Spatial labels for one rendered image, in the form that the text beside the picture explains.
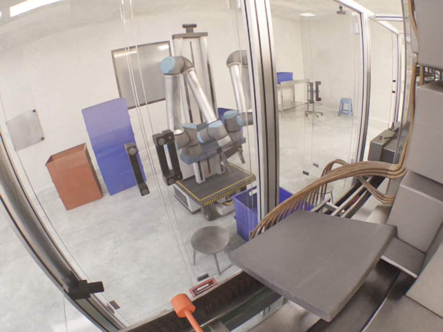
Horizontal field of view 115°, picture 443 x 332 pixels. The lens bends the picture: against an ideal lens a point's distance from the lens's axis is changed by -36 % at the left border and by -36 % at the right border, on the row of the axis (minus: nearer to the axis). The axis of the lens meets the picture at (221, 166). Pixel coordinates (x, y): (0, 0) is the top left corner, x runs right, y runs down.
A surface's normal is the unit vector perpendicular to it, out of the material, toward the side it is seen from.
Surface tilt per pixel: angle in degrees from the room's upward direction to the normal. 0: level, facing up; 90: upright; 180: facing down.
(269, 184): 90
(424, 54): 90
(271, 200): 90
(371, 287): 0
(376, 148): 90
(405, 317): 0
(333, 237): 20
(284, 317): 0
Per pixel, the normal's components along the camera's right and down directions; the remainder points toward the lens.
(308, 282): -0.29, -0.94
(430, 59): -0.83, 0.33
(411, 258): -0.11, -0.89
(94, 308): 0.54, 0.32
